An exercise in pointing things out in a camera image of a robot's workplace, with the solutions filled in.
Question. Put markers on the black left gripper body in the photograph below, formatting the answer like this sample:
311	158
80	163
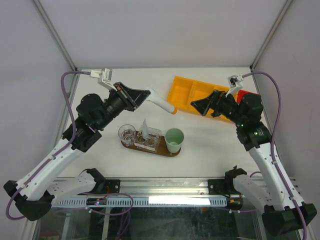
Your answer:
123	102

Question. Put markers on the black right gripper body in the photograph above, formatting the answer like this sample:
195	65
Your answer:
220	100

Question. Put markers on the clear glass tumbler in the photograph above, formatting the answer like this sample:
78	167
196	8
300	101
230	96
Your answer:
127	134

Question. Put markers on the white toothpaste tube black cap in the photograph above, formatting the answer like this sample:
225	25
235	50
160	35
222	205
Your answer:
145	130

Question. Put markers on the green plastic cup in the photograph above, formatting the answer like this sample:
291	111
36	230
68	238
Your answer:
174	139

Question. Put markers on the clear glass holder block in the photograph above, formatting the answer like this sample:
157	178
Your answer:
153	141

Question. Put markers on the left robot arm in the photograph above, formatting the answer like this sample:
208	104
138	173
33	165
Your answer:
36	193

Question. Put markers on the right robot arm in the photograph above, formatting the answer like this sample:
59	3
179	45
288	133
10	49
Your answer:
282	208

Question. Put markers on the wooden oval tray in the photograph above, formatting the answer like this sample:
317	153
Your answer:
161	151

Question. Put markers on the yellow bin middle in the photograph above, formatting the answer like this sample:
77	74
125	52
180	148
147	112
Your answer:
199	90

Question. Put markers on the yellow bin left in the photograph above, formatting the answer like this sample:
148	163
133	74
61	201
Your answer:
180	92

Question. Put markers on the red plastic bin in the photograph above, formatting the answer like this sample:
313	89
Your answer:
243	93

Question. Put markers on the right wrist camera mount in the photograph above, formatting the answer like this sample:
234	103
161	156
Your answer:
235	83

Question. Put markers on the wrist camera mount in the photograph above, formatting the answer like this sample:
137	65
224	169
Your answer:
103	77
235	83

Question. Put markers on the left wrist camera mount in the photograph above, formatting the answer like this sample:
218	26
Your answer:
103	77

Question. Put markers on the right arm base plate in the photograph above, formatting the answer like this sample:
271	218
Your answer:
220	187

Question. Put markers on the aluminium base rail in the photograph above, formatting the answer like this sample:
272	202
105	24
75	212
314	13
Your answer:
153	186

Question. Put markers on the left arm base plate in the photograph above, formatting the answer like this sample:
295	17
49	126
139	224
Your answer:
107	186

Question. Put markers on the white cable duct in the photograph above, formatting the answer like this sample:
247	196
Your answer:
140	202

